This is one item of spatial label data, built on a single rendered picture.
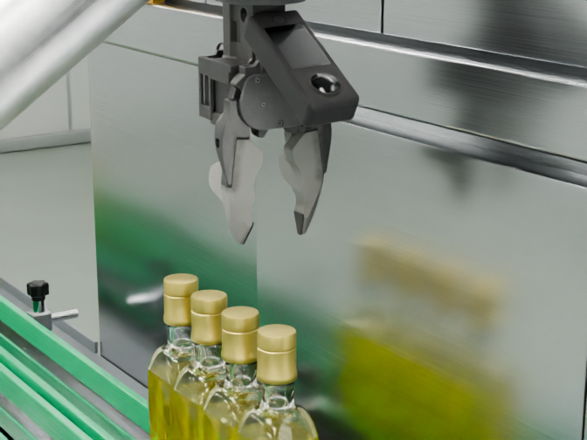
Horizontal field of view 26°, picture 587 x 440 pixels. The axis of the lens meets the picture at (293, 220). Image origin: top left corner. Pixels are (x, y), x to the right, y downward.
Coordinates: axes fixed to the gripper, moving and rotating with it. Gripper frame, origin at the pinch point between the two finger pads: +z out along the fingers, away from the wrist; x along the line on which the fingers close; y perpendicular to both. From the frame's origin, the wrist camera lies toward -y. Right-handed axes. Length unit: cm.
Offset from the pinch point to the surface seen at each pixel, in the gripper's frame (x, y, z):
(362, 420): -11.7, 4.3, 22.2
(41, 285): -1, 66, 25
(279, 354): 0.7, -1.7, 10.8
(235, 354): 1.8, 4.4, 12.7
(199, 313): 2.4, 10.5, 10.7
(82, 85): -204, 604, 95
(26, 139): -167, 598, 122
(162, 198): -11, 50, 11
